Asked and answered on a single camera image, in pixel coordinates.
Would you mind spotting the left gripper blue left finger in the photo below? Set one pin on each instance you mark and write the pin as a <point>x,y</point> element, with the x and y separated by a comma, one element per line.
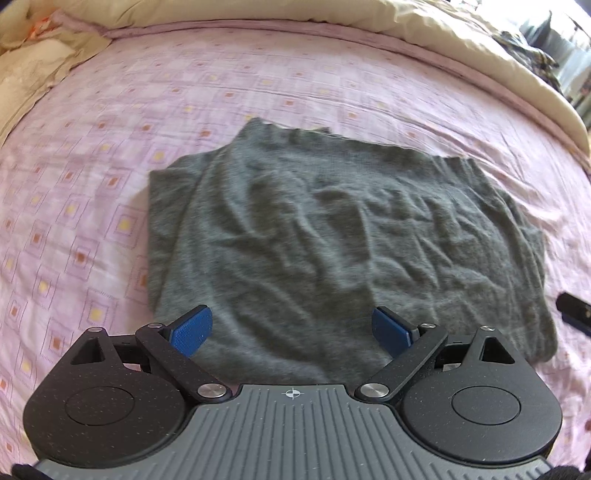
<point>169,349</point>

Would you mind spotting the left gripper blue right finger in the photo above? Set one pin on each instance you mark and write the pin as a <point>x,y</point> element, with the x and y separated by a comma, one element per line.
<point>411,348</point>

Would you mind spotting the grey argyle knit sweater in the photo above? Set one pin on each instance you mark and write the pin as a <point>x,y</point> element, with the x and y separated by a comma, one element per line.
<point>293,237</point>

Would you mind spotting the pink patterned bed sheet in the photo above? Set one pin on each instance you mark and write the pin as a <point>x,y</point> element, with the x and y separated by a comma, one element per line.
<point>74,171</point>

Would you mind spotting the dark patterned cloth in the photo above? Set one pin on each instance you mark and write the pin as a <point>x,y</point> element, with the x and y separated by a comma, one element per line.
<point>533,59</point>

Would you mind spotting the beige duvet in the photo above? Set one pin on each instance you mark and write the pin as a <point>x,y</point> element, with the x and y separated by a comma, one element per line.
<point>433,25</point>

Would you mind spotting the beige pillow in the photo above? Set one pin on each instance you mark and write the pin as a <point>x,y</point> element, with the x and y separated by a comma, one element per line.
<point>31,68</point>

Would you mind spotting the orange white small item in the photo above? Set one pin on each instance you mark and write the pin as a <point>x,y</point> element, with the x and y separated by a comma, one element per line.
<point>39,28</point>

